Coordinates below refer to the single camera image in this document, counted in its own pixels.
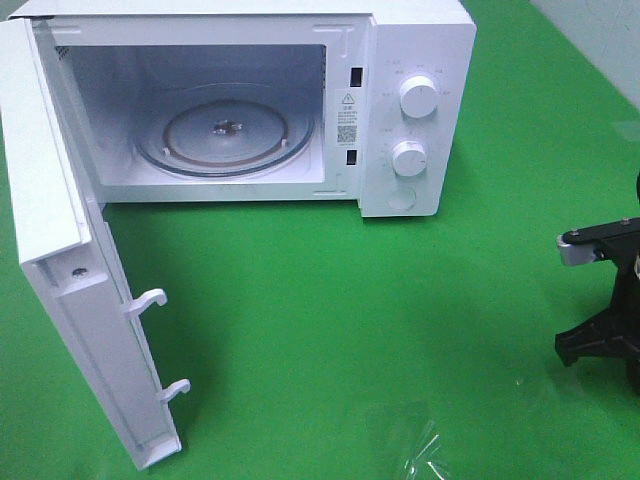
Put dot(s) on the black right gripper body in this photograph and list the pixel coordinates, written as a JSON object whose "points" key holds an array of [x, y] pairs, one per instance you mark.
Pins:
{"points": [[614, 331]]}

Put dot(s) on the round white door release button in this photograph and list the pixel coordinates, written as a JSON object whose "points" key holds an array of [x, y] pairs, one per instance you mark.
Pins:
{"points": [[402, 199]]}

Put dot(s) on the white microwave door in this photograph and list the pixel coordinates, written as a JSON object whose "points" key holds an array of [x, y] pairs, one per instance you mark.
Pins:
{"points": [[67, 252]]}

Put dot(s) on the clear tape patch on table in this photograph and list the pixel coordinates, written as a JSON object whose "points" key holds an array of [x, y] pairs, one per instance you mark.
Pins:
{"points": [[404, 442]]}

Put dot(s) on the lower white microwave knob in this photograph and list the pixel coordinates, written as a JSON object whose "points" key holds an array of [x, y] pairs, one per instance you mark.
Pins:
{"points": [[409, 158]]}

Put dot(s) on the white microwave knob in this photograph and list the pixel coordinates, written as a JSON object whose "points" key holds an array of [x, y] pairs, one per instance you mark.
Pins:
{"points": [[418, 96], [409, 158]]}

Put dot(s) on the upper white microwave knob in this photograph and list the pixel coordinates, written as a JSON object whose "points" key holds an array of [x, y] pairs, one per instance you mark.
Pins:
{"points": [[418, 96]]}

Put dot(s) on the white microwave oven body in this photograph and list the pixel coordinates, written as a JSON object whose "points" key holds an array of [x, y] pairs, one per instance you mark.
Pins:
{"points": [[115, 56]]}

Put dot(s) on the white warning label with QR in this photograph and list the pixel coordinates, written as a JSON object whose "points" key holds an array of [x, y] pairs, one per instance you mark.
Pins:
{"points": [[346, 117]]}

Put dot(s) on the glass microwave turntable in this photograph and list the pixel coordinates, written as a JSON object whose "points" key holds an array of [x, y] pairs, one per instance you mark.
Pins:
{"points": [[225, 130]]}

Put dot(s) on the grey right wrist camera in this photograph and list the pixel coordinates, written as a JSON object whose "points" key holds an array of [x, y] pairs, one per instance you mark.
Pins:
{"points": [[578, 254]]}

